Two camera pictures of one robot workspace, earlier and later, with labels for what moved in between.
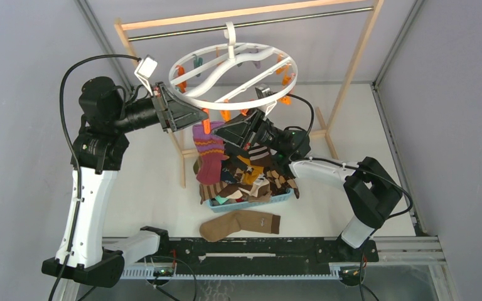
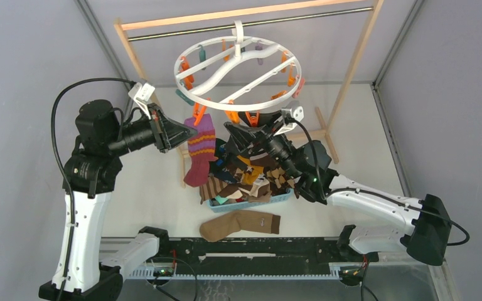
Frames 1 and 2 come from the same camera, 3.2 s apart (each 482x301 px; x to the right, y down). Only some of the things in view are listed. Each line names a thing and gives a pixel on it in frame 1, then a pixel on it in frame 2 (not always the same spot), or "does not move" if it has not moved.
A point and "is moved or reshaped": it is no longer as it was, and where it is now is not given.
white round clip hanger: (227, 76) does not move
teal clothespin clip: (197, 62) → (202, 54)
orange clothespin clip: (206, 122) is moved or reshaped
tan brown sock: (228, 225) does not move
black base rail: (260, 256) does not move
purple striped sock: (210, 152) is moved or reshaped
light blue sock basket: (232, 206) does not move
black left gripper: (186, 114) → (167, 133)
